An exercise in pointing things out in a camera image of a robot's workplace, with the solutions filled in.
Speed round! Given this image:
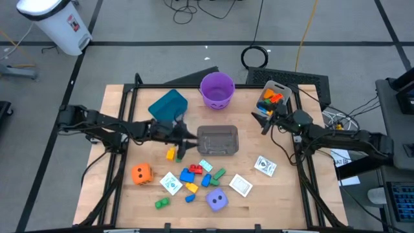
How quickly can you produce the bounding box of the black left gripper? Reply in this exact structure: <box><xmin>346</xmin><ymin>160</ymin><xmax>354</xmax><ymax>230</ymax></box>
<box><xmin>151</xmin><ymin>118</ymin><xmax>199</xmax><ymax>161</ymax></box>

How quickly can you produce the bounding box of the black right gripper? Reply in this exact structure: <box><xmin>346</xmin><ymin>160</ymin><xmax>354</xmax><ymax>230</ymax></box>
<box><xmin>251</xmin><ymin>102</ymin><xmax>314</xmax><ymax>135</ymax></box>

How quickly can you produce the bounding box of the mint toy brick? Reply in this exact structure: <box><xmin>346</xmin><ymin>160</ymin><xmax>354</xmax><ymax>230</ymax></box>
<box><xmin>198</xmin><ymin>159</ymin><xmax>214</xmax><ymax>173</ymax></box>

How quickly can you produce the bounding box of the smoky transparent plastic tray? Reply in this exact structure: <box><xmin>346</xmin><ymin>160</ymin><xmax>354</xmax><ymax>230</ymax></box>
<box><xmin>196</xmin><ymin>125</ymin><xmax>239</xmax><ymax>157</ymax></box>

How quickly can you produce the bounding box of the large blue toy brick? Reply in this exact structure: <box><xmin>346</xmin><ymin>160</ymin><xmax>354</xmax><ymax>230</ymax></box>
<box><xmin>179</xmin><ymin>168</ymin><xmax>196</xmax><ymax>184</ymax></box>

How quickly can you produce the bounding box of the long green toy brick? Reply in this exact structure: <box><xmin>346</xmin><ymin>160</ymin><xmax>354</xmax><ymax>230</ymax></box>
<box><xmin>212</xmin><ymin>168</ymin><xmax>227</xmax><ymax>181</ymax></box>

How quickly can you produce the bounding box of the card deck green print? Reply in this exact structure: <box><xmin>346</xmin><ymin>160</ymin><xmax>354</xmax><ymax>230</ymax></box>
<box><xmin>159</xmin><ymin>171</ymin><xmax>184</xmax><ymax>196</ymax></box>

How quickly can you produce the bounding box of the card deck black emblem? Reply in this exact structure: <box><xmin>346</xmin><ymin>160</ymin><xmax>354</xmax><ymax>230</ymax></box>
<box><xmin>254</xmin><ymin>155</ymin><xmax>278</xmax><ymax>177</ymax></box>

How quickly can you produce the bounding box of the green two-stud toy brick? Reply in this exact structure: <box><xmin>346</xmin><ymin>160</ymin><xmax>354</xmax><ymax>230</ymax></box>
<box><xmin>154</xmin><ymin>197</ymin><xmax>171</xmax><ymax>210</ymax></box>

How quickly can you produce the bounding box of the card deck grey pattern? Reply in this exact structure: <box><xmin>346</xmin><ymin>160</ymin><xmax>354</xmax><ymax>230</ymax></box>
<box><xmin>228</xmin><ymin>173</ymin><xmax>254</xmax><ymax>198</ymax></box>

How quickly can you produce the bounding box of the purple foam die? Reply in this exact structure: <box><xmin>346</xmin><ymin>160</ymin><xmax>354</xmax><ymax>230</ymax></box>
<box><xmin>204</xmin><ymin>187</ymin><xmax>230</xmax><ymax>213</ymax></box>

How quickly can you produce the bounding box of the light grey plastic bin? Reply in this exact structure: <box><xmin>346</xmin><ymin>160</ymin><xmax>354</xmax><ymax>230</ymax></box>
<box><xmin>255</xmin><ymin>80</ymin><xmax>293</xmax><ymax>118</ymax></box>

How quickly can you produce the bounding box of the teal plastic bin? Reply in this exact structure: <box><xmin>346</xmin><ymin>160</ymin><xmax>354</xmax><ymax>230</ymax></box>
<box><xmin>147</xmin><ymin>89</ymin><xmax>189</xmax><ymax>126</ymax></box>

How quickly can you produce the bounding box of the black perforated panel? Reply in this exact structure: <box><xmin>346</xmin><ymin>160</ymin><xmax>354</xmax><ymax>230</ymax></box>
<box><xmin>245</xmin><ymin>66</ymin><xmax>331</xmax><ymax>111</ymax></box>

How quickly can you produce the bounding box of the purple plastic bucket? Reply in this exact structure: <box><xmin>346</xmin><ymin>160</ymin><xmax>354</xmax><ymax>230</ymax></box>
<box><xmin>199</xmin><ymin>71</ymin><xmax>236</xmax><ymax>111</ymax></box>

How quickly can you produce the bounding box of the orange foam die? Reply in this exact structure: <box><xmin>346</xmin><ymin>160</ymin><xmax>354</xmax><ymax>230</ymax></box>
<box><xmin>131</xmin><ymin>162</ymin><xmax>155</xmax><ymax>186</ymax></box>

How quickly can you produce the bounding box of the printed white paper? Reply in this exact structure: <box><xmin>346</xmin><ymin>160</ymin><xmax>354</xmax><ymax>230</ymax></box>
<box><xmin>329</xmin><ymin>148</ymin><xmax>353</xmax><ymax>168</ymax></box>

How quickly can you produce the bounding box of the blank white paper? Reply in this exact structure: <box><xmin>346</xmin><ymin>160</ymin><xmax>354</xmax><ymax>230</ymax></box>
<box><xmin>338</xmin><ymin>176</ymin><xmax>361</xmax><ymax>187</ymax></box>

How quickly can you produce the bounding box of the black desk beam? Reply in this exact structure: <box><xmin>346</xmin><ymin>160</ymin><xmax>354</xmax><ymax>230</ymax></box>
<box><xmin>336</xmin><ymin>151</ymin><xmax>392</xmax><ymax>181</ymax></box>

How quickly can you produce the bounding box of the grey desk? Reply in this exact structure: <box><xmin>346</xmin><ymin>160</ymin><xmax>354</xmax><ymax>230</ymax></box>
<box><xmin>375</xmin><ymin>79</ymin><xmax>414</xmax><ymax>171</ymax></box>

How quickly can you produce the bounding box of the white rounded object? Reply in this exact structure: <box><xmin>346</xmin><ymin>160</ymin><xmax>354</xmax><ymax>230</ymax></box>
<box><xmin>367</xmin><ymin>186</ymin><xmax>387</xmax><ymax>205</ymax></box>

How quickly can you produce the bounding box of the black monitor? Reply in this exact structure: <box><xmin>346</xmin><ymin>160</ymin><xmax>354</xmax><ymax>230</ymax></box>
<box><xmin>387</xmin><ymin>67</ymin><xmax>414</xmax><ymax>115</ymax></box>

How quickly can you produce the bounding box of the backlit keyboard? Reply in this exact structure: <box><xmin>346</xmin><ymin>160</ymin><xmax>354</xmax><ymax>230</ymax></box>
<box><xmin>386</xmin><ymin>181</ymin><xmax>414</xmax><ymax>223</ymax></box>

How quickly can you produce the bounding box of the grey keyboard shelf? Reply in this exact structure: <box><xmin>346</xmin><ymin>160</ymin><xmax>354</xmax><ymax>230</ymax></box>
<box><xmin>378</xmin><ymin>164</ymin><xmax>414</xmax><ymax>233</ymax></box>

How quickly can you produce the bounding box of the white pedal trash can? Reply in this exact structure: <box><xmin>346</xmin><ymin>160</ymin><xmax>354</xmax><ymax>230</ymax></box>
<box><xmin>16</xmin><ymin>0</ymin><xmax>93</xmax><ymax>57</ymax></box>

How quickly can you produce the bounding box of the grey stand foot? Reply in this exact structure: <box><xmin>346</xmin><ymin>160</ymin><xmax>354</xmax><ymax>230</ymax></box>
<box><xmin>0</xmin><ymin>63</ymin><xmax>38</xmax><ymax>80</ymax></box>

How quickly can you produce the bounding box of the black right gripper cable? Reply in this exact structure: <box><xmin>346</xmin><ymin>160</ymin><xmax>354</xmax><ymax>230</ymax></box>
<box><xmin>270</xmin><ymin>124</ymin><xmax>300</xmax><ymax>166</ymax></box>

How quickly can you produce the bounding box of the black aluminium table frame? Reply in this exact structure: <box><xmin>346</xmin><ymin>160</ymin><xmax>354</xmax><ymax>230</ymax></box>
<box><xmin>76</xmin><ymin>72</ymin><xmax>349</xmax><ymax>233</ymax></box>

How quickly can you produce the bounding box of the black coiled cable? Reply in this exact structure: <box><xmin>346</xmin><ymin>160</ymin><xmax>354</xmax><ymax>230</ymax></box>
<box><xmin>240</xmin><ymin>0</ymin><xmax>269</xmax><ymax>69</ymax></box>

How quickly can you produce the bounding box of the yellow floor cable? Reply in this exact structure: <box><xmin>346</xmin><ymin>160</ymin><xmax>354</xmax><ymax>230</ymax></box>
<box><xmin>294</xmin><ymin>0</ymin><xmax>320</xmax><ymax>72</ymax></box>

